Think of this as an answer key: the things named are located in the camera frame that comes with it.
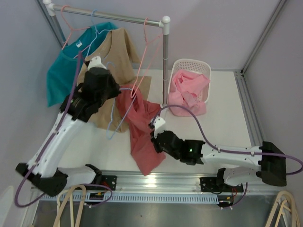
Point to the pink wire hanger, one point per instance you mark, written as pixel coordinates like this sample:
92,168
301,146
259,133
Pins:
148,42

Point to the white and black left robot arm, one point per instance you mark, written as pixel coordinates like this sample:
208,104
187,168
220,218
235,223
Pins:
43,170

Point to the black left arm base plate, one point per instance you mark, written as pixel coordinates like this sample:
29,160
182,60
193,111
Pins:
107,180

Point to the coral red t-shirt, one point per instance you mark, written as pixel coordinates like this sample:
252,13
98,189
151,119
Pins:
138,114

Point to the pink t-shirt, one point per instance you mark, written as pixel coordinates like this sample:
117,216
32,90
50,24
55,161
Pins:
185,88

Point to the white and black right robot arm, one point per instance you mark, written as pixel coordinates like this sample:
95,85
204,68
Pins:
266,162

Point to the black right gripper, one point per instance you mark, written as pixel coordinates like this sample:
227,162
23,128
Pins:
157,149

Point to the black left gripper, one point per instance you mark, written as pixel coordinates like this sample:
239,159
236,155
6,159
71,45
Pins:
115,91

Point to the white perforated plastic basket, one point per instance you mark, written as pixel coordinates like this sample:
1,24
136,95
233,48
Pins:
195,66

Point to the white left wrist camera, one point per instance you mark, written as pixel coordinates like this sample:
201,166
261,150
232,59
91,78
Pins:
95,62

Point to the white slotted cable duct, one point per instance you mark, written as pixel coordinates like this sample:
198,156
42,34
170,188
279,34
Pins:
94,197

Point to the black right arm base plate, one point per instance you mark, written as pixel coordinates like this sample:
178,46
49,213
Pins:
209,184

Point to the light blue wire hanger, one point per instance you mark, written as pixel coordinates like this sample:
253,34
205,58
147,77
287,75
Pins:
99,34
116,106

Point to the aluminium mounting rail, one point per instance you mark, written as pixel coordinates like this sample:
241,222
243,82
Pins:
154,182

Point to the beige wooden hangers right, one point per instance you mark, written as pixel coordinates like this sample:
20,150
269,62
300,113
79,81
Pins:
284,207

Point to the tan t-shirt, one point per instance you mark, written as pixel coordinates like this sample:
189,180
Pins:
119,50

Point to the teal t-shirt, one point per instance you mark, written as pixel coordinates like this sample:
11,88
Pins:
60,75

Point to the pink hanger at rack end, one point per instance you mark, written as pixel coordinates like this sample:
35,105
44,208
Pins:
71,29

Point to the white and grey clothes rack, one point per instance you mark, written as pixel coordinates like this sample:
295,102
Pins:
164,24

